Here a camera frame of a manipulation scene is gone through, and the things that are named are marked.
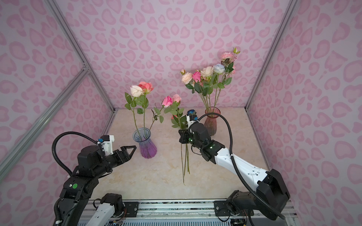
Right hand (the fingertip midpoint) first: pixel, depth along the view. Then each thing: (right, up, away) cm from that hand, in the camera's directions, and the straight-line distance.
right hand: (178, 130), depth 76 cm
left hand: (-22, -7, -9) cm, 25 cm away
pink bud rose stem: (+1, +3, +34) cm, 34 cm away
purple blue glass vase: (-22, -4, +8) cm, 24 cm away
